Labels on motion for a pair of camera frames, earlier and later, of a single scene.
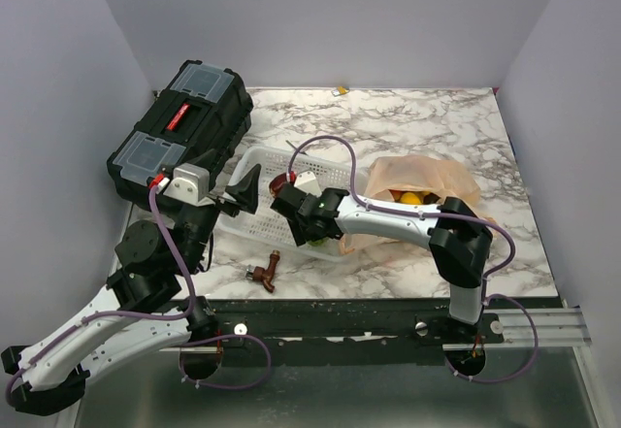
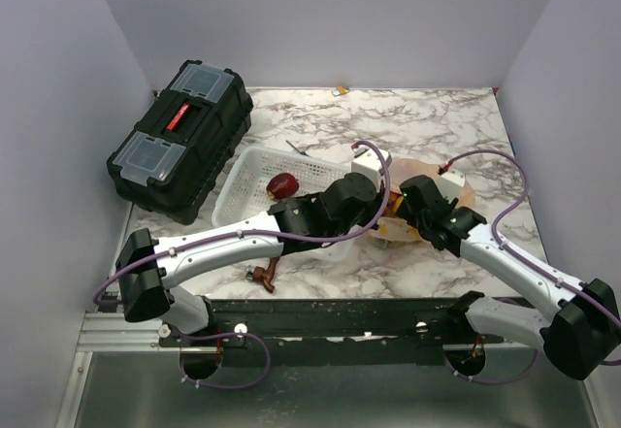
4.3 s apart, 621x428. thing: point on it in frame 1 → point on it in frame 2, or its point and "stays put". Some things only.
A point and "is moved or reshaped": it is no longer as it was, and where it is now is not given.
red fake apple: x=276 y=182 stays put
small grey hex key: x=304 y=152 stays put
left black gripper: x=245 y=191 → x=375 y=205
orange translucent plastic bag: x=416 y=181 is moved or reshaped
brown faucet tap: x=258 y=274 stays put
